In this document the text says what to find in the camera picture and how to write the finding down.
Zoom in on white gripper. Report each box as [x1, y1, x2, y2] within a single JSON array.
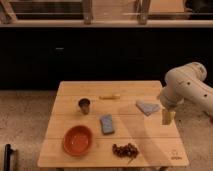
[[158, 87, 184, 125]]

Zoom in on yellow banana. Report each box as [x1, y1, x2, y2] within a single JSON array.
[[99, 94, 120, 100]]

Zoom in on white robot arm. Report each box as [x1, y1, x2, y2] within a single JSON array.
[[158, 62, 213, 125]]

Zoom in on red bowl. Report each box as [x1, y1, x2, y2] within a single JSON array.
[[62, 125, 93, 157]]

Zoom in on grey folded cloth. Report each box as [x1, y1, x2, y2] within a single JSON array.
[[136, 100, 160, 116]]

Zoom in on wooden table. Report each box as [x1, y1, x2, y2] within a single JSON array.
[[38, 81, 189, 169]]

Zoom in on bunch of dark grapes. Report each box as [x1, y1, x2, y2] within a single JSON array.
[[112, 143, 139, 160]]

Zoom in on blue sponge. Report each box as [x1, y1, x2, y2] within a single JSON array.
[[100, 115, 115, 134]]

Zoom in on dark small cup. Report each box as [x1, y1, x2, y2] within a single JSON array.
[[78, 98, 90, 114]]

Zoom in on black object at floor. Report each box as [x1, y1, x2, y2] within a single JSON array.
[[3, 144, 15, 171]]

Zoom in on wooden shelf rail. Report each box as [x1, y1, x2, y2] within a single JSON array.
[[0, 0, 213, 28]]

